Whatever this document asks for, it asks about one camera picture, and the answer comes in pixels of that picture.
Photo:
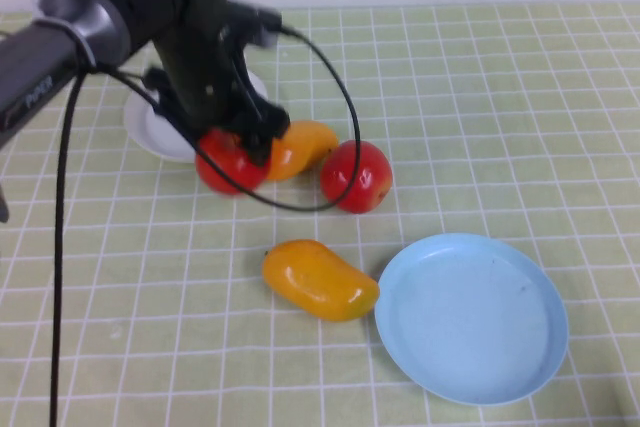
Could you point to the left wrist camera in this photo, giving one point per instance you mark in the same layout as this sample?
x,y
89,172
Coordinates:
x,y
250,17

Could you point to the white round plate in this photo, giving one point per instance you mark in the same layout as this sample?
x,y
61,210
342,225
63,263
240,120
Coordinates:
x,y
150,137

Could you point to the yellow mango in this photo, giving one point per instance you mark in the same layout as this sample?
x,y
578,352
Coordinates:
x,y
320,281

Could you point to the white zip tie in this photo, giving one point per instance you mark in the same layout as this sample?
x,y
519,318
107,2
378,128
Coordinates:
x,y
82,44

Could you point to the red apple with dark stem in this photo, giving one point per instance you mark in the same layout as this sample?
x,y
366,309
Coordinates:
x,y
225,173

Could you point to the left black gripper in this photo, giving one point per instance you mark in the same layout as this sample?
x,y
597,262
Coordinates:
x,y
200,47

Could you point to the light blue round plate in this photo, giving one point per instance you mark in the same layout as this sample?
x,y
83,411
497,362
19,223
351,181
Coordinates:
x,y
470,322

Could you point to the green checked tablecloth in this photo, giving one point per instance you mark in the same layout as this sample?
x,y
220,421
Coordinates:
x,y
150,297

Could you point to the orange mango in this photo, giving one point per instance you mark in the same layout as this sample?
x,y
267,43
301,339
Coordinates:
x,y
305,147

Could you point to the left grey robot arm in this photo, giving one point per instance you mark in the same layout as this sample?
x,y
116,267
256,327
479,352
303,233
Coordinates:
x,y
30,72

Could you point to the red apple with yellow blush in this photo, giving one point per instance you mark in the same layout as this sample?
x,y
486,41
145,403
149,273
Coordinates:
x,y
375,172

